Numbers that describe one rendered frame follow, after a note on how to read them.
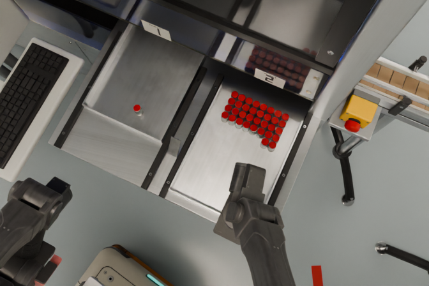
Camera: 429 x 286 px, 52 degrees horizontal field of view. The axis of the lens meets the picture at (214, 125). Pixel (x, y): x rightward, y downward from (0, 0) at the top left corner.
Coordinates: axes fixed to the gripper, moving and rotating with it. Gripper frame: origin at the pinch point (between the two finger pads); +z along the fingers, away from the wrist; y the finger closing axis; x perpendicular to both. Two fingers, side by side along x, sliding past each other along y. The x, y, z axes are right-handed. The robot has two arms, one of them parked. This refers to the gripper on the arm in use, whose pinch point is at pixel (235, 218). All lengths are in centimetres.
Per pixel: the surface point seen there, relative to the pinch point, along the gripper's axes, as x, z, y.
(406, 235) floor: -76, 109, 32
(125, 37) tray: 54, 21, 35
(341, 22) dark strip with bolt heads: -2.1, -30.4, 38.6
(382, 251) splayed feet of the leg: -68, 108, 20
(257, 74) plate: 10.8, 8.1, 37.0
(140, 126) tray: 36.2, 21.3, 12.5
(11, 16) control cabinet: 89, 20, 26
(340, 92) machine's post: -10.1, -2.2, 37.7
